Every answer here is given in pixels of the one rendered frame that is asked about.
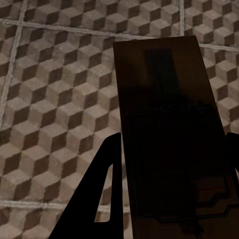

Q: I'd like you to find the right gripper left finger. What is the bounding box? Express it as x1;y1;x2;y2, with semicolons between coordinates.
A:
49;132;123;239

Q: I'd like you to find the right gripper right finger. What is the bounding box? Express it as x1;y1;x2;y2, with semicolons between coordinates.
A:
226;132;239;173

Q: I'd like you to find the mousetrap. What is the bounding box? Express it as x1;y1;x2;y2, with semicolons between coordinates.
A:
113;35;239;239

